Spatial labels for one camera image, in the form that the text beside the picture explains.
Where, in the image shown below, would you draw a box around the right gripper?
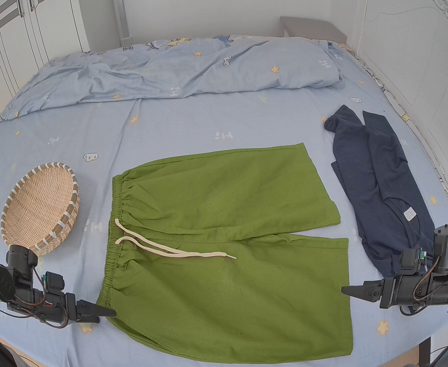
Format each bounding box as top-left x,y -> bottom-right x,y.
378,273 -> 448,310

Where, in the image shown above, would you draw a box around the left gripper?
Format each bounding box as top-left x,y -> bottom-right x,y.
36,292 -> 117,327

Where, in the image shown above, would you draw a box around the round woven basket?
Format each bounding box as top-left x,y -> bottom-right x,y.
1,162 -> 80,257

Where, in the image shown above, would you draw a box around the bed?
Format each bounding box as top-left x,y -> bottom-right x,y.
0,0 -> 448,367

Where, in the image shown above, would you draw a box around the dark blue T-shirt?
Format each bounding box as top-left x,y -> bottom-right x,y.
323,104 -> 437,279

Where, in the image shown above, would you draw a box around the green shorts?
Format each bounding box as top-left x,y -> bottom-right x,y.
95,142 -> 354,359

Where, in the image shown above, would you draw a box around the pale blue quilt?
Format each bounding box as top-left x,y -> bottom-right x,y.
0,35 -> 344,124

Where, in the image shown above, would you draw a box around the grey bedside table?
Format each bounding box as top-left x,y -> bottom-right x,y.
279,16 -> 348,44

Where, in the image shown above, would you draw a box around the white wardrobe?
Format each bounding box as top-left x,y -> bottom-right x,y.
0,0 -> 91,130

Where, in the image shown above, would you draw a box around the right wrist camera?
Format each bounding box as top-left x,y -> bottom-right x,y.
391,248 -> 426,277

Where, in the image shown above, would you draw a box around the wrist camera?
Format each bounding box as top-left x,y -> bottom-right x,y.
391,248 -> 426,277
40,271 -> 66,302

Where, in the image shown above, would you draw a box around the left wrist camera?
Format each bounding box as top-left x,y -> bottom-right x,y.
40,271 -> 66,302

